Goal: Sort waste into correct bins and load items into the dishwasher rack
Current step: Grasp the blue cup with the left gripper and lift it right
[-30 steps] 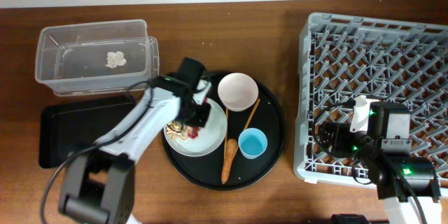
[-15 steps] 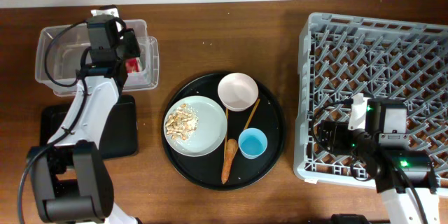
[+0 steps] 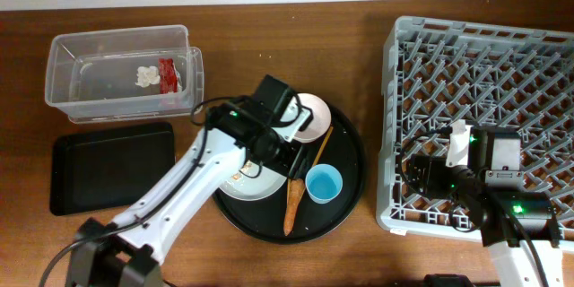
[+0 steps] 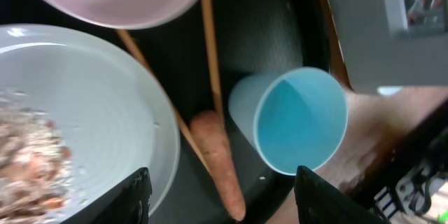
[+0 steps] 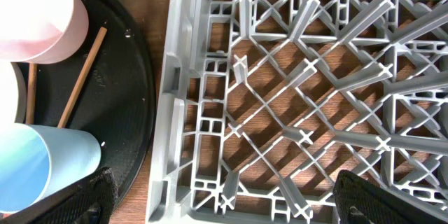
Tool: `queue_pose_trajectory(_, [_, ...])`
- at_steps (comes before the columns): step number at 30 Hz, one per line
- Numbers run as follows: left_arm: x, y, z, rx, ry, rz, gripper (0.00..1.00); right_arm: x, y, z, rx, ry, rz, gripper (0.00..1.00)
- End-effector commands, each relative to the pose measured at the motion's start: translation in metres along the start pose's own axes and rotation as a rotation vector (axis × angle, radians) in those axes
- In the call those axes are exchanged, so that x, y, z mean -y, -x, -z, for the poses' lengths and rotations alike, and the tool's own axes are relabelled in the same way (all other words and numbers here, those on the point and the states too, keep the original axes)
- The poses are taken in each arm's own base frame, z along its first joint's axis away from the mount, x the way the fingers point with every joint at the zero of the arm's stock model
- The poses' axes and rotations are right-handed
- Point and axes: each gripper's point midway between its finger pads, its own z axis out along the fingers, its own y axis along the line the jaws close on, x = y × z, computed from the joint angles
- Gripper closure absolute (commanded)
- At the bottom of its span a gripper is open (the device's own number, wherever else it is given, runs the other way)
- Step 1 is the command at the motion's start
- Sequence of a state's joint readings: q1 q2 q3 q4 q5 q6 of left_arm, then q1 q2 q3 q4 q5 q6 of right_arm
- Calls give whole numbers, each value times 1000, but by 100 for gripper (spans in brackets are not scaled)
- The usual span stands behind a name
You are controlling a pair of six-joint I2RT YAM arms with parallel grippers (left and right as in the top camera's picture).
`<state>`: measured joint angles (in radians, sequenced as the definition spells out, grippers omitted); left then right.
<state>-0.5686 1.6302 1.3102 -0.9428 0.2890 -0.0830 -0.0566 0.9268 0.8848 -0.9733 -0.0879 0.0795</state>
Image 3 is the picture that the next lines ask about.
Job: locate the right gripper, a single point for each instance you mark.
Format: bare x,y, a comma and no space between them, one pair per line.
435,165

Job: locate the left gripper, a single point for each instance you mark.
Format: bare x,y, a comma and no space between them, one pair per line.
284,155

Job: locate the orange carrot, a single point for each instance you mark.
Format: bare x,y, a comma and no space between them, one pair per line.
297,191

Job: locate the blue cup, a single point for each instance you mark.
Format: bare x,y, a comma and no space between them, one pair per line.
324,183

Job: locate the grey plate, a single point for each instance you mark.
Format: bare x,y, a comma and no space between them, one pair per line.
251,189

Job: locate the red snack wrapper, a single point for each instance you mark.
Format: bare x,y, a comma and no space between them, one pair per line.
170,81

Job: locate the white tissue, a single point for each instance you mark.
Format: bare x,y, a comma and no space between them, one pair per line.
147,75

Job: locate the food scraps pile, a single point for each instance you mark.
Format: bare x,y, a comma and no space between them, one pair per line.
249,170

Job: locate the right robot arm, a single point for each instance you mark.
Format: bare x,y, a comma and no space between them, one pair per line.
519,229

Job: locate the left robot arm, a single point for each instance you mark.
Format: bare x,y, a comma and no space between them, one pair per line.
131,249

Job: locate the grey dishwasher rack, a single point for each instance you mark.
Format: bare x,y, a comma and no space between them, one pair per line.
436,72

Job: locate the round black tray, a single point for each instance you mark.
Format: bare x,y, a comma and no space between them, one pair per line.
263,219

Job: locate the clear plastic bin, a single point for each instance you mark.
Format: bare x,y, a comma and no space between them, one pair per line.
91,75

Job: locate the black rectangular tray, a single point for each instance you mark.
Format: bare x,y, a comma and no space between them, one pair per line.
109,168

